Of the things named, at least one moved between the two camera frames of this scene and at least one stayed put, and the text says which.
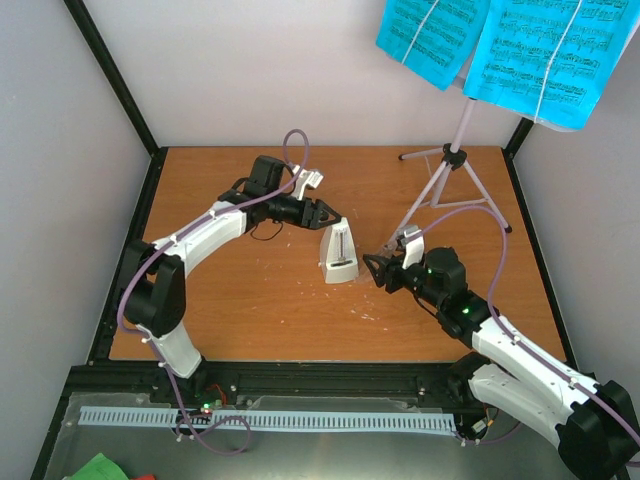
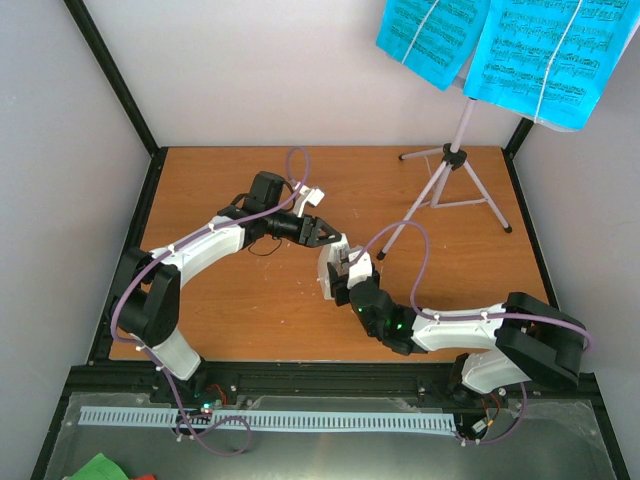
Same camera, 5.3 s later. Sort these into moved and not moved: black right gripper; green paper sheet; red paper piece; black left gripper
Moved: black left gripper; black right gripper
Not moved: green paper sheet; red paper piece
